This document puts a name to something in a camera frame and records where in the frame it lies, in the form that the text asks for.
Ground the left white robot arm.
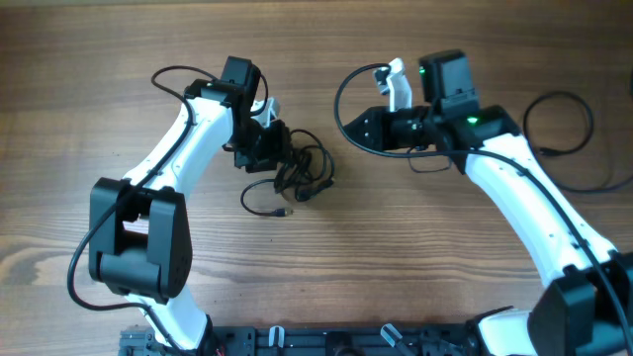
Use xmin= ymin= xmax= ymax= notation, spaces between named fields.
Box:
xmin=67 ymin=56 xmax=291 ymax=355

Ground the black usb cable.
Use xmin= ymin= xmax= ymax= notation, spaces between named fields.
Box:
xmin=239 ymin=129 xmax=336 ymax=219

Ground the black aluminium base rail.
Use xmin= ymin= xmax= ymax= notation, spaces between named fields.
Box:
xmin=120 ymin=323 xmax=560 ymax=356

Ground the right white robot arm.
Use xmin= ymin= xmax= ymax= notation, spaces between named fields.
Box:
xmin=340 ymin=49 xmax=632 ymax=355

